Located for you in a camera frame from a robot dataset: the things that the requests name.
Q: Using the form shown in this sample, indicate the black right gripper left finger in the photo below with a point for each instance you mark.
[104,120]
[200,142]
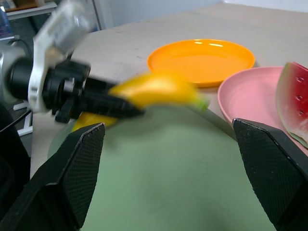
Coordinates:
[72,173]

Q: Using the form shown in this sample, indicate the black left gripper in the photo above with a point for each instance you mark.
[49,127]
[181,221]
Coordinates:
[60,89]

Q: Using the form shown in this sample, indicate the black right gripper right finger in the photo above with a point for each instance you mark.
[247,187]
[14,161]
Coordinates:
[272,173]

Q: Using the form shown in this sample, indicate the yellow banana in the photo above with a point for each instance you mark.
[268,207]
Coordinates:
[156,89]

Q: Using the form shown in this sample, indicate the pink plate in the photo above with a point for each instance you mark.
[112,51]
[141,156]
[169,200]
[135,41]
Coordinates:
[250,96]

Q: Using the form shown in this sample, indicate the green plate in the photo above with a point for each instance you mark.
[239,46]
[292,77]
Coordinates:
[168,180]

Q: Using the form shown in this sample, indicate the orange plate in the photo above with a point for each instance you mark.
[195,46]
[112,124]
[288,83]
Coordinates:
[202,62]

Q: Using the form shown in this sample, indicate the watermelon slice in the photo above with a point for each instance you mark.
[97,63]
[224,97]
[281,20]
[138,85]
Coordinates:
[296,96]

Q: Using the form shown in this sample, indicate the white shelf with wooden top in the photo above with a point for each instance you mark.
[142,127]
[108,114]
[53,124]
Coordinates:
[31,9]

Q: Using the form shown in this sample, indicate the blue box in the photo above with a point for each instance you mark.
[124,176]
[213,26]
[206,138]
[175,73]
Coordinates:
[4,24]

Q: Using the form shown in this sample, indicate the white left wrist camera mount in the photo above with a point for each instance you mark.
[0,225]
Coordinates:
[39,72]

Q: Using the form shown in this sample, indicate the white metal frame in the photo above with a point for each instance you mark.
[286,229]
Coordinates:
[25,120]

